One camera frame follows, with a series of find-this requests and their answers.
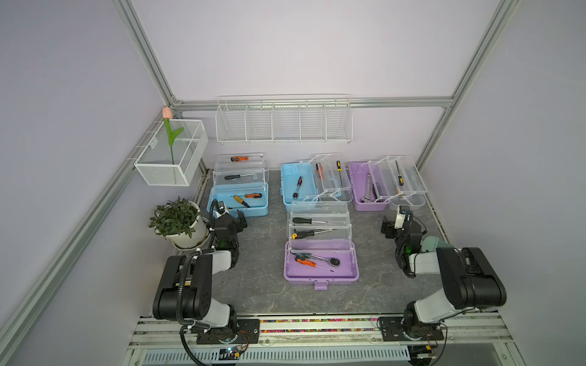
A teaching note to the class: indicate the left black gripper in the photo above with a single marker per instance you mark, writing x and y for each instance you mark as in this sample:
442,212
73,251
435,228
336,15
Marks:
239,223

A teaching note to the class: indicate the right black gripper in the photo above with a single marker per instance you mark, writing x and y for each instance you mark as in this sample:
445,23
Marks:
388,227

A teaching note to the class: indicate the blue toolbox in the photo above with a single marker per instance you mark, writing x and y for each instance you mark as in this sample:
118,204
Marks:
223,190
321,181

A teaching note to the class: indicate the purple toolbox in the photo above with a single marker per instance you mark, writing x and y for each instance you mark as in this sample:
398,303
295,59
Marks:
320,251
390,182

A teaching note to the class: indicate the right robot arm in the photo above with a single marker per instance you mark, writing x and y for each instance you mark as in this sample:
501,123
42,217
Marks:
469,282

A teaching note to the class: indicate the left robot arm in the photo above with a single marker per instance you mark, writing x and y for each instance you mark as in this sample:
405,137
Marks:
184,294

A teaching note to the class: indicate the green dustpan brush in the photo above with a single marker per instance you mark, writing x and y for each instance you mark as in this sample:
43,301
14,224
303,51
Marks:
431,243

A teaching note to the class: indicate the yellow black file tool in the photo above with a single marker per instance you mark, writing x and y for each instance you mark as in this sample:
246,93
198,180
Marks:
241,201

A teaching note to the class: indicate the potted green plant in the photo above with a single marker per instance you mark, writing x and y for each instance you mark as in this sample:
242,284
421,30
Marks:
180,221

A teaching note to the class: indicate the black screwdriver in tray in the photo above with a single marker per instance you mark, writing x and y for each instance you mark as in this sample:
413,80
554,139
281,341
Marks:
233,177

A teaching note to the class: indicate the orange screwdriver in lid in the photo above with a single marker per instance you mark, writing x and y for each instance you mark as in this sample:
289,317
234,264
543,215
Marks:
239,159

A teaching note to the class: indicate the yellow black screwdriver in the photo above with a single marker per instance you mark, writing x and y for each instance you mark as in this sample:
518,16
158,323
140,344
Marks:
339,170

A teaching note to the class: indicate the pink artificial tulip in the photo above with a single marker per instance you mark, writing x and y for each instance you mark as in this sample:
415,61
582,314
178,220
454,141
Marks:
171,133

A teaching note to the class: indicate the white mesh wall basket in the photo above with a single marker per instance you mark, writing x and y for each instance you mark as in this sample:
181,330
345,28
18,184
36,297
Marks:
154,162

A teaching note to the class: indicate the white wire wall shelf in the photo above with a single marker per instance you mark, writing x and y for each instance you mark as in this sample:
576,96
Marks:
310,118

